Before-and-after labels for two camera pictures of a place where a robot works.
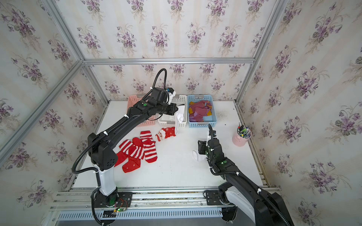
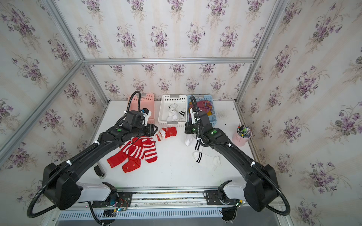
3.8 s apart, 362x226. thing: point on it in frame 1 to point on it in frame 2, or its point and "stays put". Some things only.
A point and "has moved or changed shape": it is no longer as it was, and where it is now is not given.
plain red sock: x=121 y=156 stays put
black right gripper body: x=205 y=149 to x=193 y=129
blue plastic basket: x=202 y=124 stays put
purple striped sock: x=197 y=109 stays put
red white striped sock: x=144 y=147 stays put
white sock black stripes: x=198 y=157 has moved or changed shape
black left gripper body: x=165 y=108 to x=147 y=130
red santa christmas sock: x=166 y=133 stays put
